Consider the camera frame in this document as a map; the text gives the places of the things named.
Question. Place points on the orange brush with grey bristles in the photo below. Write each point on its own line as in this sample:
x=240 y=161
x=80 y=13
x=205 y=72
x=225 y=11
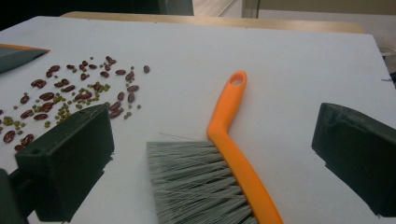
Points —
x=227 y=109

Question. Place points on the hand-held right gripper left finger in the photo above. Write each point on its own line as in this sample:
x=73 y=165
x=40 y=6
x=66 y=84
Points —
x=68 y=155

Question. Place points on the grey dustpan with orange edge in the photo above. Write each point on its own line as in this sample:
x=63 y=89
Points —
x=15 y=57

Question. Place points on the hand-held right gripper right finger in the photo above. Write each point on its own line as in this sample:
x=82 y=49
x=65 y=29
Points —
x=358 y=146

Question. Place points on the scattered red kidney beans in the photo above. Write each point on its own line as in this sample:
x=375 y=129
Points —
x=46 y=96

